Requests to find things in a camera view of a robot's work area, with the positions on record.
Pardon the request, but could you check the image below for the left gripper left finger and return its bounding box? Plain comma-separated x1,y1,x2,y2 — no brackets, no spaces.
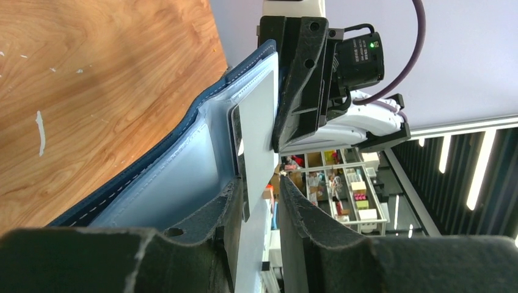
1,178,243,292

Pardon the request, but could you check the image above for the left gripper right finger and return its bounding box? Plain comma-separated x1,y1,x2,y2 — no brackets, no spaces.
279,176,517,292

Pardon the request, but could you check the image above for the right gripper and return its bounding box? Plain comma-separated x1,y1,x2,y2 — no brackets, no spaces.
258,15,385,153

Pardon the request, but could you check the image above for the grey card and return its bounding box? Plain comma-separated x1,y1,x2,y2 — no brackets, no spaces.
229,70,278,221

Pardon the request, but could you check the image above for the blue card holder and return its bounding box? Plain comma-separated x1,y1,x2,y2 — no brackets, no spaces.
51,43,278,230

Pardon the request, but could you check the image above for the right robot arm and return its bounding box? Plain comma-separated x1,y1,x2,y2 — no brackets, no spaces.
257,16,410,153

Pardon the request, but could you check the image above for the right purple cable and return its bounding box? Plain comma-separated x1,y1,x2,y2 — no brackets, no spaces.
352,0,427,107

